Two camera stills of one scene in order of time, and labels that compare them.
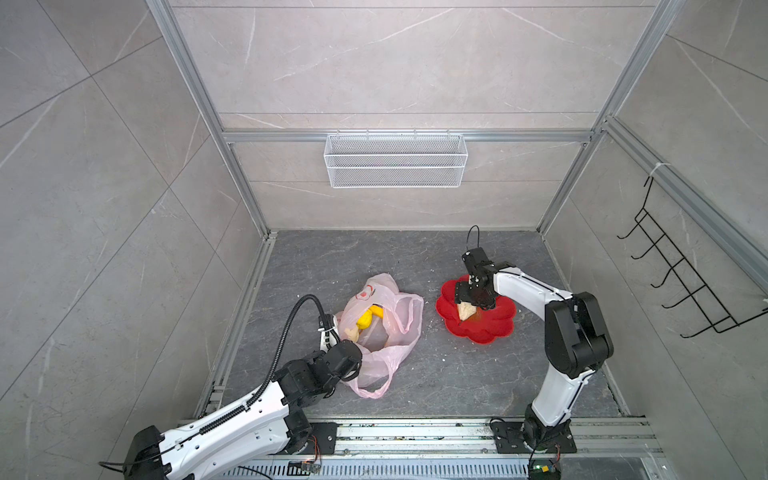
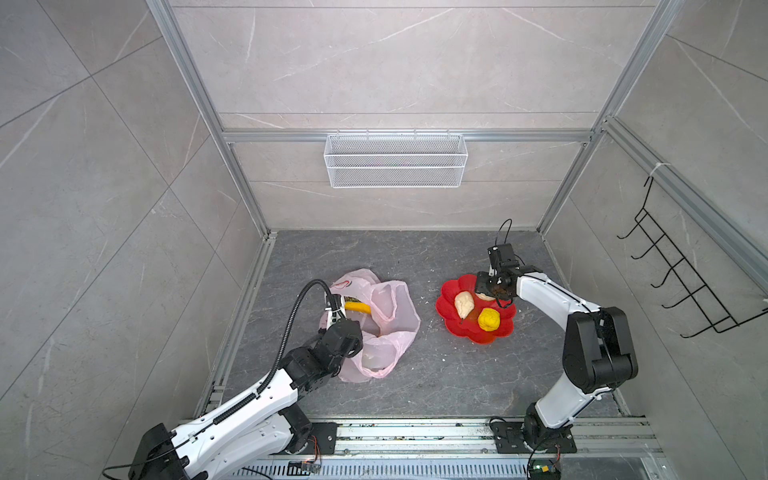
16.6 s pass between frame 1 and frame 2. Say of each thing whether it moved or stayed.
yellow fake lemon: moved
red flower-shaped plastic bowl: stayed
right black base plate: stayed
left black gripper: moved
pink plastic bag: moved
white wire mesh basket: stayed
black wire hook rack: stayed
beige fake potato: stayed
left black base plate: stayed
